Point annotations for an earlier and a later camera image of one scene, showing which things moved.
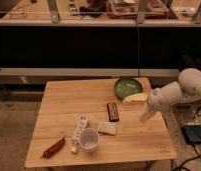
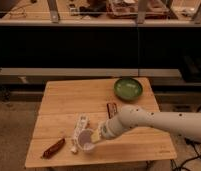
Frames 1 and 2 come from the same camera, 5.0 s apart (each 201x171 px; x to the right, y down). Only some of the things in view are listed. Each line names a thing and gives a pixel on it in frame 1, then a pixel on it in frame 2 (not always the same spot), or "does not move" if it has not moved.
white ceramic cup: (88, 139) does not move
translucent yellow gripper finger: (145, 115) -> (95, 136)
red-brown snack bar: (53, 149) does not move
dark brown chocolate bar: (113, 114) does not move
